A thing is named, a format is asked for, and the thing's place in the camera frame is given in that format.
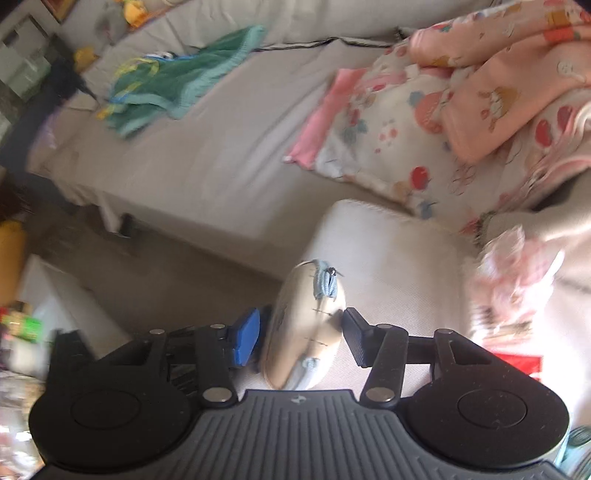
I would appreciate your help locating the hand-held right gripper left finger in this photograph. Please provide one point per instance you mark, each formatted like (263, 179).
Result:
(245, 336)

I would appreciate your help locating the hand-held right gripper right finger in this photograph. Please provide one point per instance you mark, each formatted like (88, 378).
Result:
(358, 342)

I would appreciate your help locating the beige plush toy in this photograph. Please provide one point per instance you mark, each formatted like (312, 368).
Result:
(295, 332)

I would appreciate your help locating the pink printed blanket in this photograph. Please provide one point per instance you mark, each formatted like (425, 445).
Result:
(498, 83)

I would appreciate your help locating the white seat cushion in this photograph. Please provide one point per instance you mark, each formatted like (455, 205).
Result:
(392, 258)

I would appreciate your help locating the red item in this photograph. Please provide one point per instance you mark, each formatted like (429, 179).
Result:
(517, 367)

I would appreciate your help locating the pink frilly cloth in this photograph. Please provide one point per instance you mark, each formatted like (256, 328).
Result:
(512, 277)

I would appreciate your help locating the grey sofa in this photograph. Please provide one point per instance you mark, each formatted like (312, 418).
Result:
(231, 152)

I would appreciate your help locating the white storage box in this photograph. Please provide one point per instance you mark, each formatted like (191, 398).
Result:
(18, 60)
(60, 295)

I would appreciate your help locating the white printed quilt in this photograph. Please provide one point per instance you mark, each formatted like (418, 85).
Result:
(383, 134)

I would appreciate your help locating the green box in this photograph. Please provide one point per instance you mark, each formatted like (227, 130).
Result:
(25, 325)

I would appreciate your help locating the green towel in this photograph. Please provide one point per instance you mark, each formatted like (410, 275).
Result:
(184, 78)

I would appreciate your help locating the dark blue cloth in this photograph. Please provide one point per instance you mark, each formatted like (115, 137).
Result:
(46, 106)

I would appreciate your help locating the small yellow item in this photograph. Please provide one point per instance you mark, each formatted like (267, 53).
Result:
(86, 56)

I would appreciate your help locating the grey plush toy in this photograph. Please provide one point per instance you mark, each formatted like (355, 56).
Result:
(108, 23)

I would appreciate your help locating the yellow plush toy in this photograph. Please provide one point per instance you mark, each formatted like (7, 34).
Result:
(136, 11)

